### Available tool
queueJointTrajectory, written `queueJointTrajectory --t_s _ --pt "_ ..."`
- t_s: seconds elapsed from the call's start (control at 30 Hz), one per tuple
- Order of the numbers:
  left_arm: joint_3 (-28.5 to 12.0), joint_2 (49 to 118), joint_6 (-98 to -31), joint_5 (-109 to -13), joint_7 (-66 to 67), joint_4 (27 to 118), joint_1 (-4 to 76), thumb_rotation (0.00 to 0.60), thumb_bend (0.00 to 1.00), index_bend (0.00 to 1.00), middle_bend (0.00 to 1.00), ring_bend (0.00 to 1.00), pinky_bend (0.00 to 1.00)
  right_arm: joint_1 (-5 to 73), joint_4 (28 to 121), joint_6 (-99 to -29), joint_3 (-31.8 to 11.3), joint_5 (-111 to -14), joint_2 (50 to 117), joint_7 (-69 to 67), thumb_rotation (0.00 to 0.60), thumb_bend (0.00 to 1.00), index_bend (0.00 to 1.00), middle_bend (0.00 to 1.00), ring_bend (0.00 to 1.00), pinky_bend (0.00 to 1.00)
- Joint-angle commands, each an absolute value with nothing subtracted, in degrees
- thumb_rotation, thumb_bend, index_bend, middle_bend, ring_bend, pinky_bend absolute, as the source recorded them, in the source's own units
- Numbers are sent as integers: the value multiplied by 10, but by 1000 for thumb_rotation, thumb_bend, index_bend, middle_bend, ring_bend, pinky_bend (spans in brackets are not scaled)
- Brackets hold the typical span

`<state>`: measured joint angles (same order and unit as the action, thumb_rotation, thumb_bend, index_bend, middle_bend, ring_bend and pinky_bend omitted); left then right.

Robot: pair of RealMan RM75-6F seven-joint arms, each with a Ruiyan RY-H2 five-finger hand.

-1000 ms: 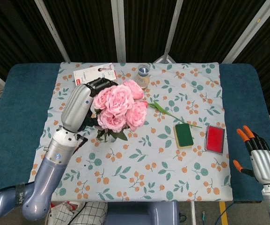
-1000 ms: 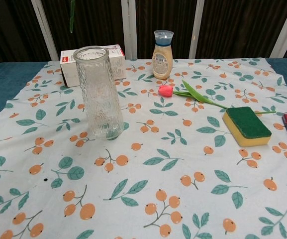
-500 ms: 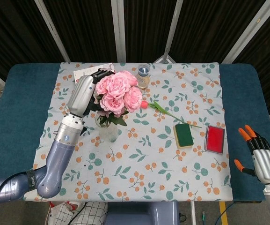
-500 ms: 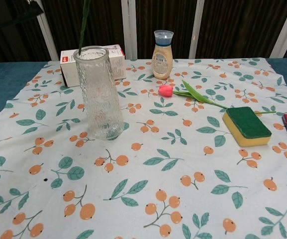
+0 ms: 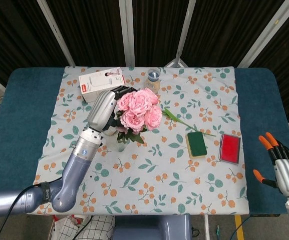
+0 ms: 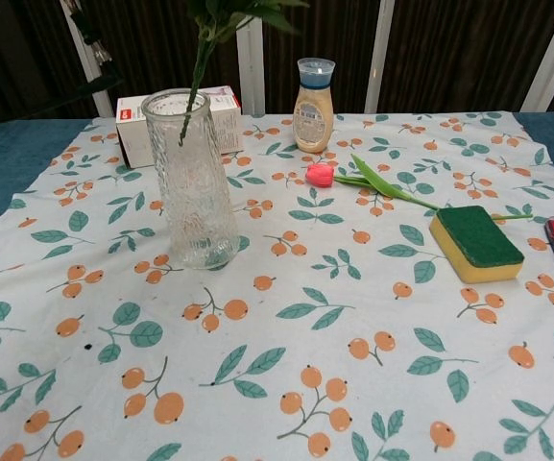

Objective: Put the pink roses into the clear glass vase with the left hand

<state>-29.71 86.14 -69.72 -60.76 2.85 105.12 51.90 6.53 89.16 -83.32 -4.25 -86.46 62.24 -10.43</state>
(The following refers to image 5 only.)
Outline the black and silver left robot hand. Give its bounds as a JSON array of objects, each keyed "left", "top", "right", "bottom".
[{"left": 87, "top": 85, "right": 140, "bottom": 137}]

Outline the pink rose bouquet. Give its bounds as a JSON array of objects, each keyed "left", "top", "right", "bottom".
[{"left": 115, "top": 87, "right": 163, "bottom": 145}]

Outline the clear textured glass vase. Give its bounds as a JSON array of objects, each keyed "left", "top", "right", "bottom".
[{"left": 104, "top": 126, "right": 131, "bottom": 153}]

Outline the white cardboard product box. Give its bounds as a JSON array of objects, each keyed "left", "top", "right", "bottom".
[{"left": 78, "top": 66, "right": 126, "bottom": 103}]

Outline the beige bottle with clear cap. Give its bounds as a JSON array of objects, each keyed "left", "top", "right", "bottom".
[{"left": 144, "top": 68, "right": 162, "bottom": 95}]

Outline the red ink pad case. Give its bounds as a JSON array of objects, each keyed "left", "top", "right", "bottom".
[{"left": 218, "top": 133, "right": 242, "bottom": 166}]

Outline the teal table cover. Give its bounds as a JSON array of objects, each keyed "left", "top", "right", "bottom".
[{"left": 0, "top": 66, "right": 289, "bottom": 217}]

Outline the fruit and leaf print tablecloth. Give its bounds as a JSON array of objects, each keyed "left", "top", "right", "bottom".
[{"left": 33, "top": 65, "right": 250, "bottom": 216}]

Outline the grey metal stand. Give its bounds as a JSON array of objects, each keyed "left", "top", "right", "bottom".
[{"left": 164, "top": 51, "right": 188, "bottom": 68}]

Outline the yellow sponge with green pad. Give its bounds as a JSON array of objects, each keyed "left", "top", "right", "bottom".
[{"left": 186, "top": 131, "right": 207, "bottom": 159}]

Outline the white checked fabric bag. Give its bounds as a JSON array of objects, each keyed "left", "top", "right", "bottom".
[{"left": 53, "top": 214, "right": 116, "bottom": 240}]

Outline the blue-grey robot torso base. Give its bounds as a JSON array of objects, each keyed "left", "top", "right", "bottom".
[{"left": 113, "top": 214, "right": 192, "bottom": 240}]

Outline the black velcro strap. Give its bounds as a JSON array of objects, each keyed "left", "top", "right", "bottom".
[{"left": 39, "top": 182, "right": 51, "bottom": 203}]

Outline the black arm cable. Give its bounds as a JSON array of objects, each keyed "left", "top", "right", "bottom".
[{"left": 0, "top": 183, "right": 45, "bottom": 240}]

